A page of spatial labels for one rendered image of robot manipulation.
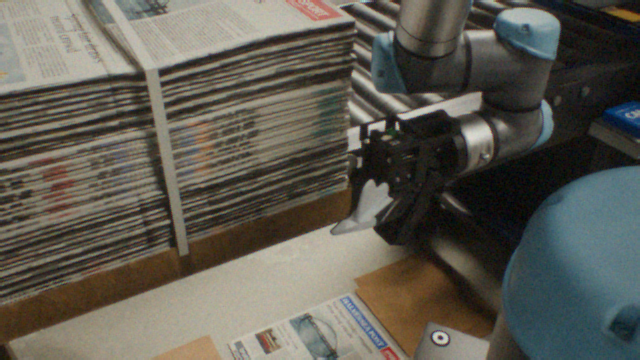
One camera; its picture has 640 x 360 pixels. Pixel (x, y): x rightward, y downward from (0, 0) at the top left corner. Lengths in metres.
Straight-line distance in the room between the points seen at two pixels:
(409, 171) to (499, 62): 0.17
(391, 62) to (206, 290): 1.14
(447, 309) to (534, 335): 1.37
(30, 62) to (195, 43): 0.12
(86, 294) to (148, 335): 1.06
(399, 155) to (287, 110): 0.18
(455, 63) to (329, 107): 0.21
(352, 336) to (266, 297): 0.28
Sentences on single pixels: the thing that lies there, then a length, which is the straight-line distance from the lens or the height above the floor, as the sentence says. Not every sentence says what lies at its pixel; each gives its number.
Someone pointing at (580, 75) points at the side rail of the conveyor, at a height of 0.80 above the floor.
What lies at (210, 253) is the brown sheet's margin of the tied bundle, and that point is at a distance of 0.57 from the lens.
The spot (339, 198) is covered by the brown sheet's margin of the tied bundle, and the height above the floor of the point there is 0.84.
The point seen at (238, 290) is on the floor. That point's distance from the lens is 1.67.
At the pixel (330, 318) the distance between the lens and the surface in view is 1.58.
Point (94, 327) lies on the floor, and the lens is 1.68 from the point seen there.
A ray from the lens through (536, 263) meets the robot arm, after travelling 0.27.
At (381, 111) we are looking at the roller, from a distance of 0.87.
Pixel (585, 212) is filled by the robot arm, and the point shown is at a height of 1.04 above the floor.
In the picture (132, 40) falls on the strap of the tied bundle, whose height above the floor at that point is 1.03.
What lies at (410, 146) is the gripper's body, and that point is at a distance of 0.65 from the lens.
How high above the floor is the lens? 1.20
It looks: 36 degrees down
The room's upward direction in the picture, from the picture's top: straight up
